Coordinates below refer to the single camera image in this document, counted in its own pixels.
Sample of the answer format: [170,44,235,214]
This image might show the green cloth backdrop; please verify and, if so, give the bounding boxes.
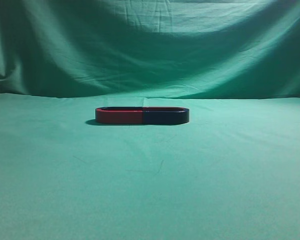
[0,0,300,240]

